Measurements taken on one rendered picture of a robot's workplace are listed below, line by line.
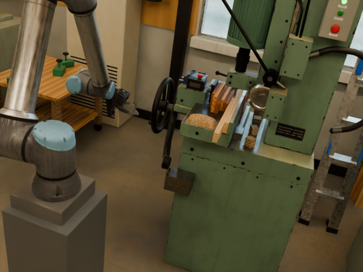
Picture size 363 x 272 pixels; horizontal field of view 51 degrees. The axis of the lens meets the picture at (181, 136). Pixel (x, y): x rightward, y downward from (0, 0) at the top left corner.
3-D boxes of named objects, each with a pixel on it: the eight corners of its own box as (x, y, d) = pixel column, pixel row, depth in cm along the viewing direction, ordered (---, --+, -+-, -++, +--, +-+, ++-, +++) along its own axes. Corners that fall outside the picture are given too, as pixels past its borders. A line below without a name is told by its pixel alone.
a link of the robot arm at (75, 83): (86, 79, 186) (96, 75, 197) (64, 74, 187) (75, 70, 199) (84, 97, 189) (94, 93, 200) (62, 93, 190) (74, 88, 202)
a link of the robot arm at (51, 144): (64, 182, 143) (62, 142, 134) (22, 171, 145) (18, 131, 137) (82, 161, 156) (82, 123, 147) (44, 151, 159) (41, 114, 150)
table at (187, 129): (194, 85, 216) (196, 74, 213) (248, 97, 210) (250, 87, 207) (157, 129, 164) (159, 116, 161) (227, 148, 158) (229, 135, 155)
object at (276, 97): (264, 110, 167) (271, 84, 161) (280, 114, 165) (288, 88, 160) (262, 119, 159) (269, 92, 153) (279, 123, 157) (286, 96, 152)
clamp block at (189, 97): (183, 93, 195) (186, 76, 190) (209, 100, 192) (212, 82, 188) (174, 103, 182) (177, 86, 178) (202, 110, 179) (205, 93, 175)
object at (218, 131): (236, 93, 196) (237, 86, 194) (240, 94, 195) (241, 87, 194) (212, 141, 148) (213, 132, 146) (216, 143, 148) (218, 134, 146)
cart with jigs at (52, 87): (47, 113, 341) (45, 41, 311) (105, 129, 328) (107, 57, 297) (-8, 144, 286) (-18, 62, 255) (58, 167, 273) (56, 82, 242)
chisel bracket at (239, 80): (227, 83, 182) (230, 67, 178) (256, 90, 179) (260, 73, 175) (223, 89, 176) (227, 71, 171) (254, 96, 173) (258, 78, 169)
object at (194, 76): (187, 77, 189) (189, 67, 186) (209, 83, 187) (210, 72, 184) (179, 86, 178) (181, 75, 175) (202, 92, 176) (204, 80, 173)
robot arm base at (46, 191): (58, 209, 145) (56, 188, 140) (21, 189, 151) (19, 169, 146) (91, 184, 160) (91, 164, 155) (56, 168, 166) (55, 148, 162)
